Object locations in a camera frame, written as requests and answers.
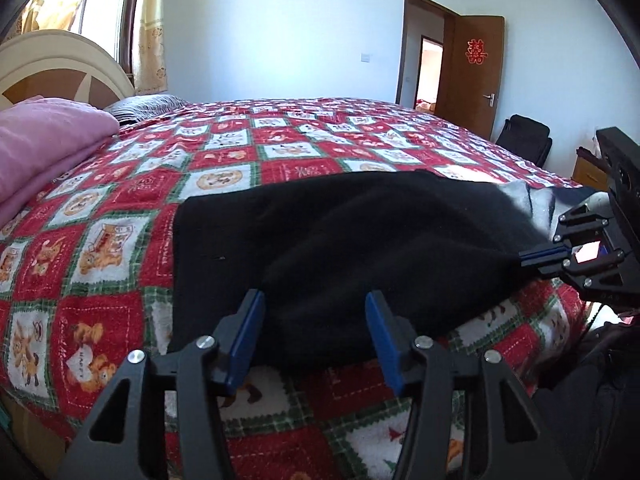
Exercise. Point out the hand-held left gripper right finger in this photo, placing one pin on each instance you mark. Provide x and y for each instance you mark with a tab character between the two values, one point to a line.
386	341

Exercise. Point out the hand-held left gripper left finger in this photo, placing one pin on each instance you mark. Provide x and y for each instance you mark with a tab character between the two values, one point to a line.
246	336

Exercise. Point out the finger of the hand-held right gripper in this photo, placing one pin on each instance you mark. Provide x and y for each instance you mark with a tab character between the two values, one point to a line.
547	255
582	222

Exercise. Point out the black pants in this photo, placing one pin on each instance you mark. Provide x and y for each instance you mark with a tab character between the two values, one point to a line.
325	245

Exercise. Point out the wooden cabinet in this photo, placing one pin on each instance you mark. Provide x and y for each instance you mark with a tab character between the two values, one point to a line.
590	172

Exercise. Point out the black chair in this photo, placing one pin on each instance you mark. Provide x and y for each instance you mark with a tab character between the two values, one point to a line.
525	137

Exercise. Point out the person's dark clothing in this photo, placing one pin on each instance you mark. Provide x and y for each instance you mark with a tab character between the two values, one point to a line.
595	385

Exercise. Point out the red checkered printed blanket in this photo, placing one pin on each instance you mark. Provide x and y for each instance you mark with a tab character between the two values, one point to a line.
125	240

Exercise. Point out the brown wooden door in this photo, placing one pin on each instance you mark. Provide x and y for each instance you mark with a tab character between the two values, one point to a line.
467	95

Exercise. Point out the red paper door decoration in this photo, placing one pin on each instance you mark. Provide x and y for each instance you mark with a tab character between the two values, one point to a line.
476	51

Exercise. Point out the brown bed base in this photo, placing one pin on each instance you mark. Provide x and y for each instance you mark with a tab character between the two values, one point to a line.
30	435

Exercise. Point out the grey striped pillow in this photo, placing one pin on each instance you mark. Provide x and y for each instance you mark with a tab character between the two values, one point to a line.
145	105

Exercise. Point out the pink folded quilt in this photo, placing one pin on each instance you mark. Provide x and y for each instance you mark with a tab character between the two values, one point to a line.
40	135

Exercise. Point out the cream wooden headboard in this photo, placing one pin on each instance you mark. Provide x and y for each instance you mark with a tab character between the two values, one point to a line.
50	55

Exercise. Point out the window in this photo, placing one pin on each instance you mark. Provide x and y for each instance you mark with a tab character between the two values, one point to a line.
107	5

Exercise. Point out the brown door frame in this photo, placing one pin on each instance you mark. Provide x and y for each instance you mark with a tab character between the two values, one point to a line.
407	35

